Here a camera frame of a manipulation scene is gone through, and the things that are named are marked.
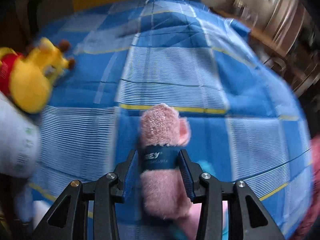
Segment white protein powder can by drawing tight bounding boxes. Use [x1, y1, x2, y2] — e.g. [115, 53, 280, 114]
[0, 94, 41, 178]

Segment pink towel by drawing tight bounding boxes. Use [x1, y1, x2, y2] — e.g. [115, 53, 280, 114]
[140, 103, 192, 219]

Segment blue plaid bed cover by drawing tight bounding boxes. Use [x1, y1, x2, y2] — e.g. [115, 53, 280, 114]
[30, 0, 312, 238]

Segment teal plush bear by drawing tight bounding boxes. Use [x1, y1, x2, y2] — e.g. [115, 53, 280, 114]
[171, 160, 228, 239]

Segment wooden desk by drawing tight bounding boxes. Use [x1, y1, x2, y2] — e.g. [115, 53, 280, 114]
[209, 7, 289, 60]

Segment pink curtain right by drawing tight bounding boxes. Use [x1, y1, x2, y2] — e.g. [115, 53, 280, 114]
[264, 0, 306, 55]

